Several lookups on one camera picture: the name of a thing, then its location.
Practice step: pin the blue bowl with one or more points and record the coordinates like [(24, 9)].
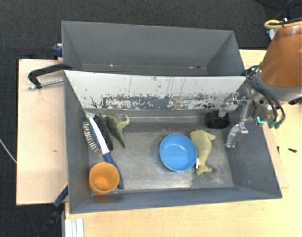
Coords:
[(178, 153)]

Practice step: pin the green toy dinosaur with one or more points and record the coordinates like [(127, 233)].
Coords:
[(116, 128)]

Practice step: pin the black round container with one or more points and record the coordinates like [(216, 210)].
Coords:
[(217, 123)]

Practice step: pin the white and blue brush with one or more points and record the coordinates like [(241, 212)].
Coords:
[(101, 138)]

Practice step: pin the yellow-green plush whale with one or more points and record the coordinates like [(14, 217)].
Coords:
[(202, 147)]

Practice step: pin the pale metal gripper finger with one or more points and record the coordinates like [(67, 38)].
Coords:
[(227, 106), (236, 134)]

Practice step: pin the grey metal bin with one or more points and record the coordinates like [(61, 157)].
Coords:
[(145, 179)]

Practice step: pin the small black screw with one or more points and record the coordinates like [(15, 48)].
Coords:
[(292, 150)]

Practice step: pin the orange cup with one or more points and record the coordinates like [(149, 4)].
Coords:
[(103, 179)]

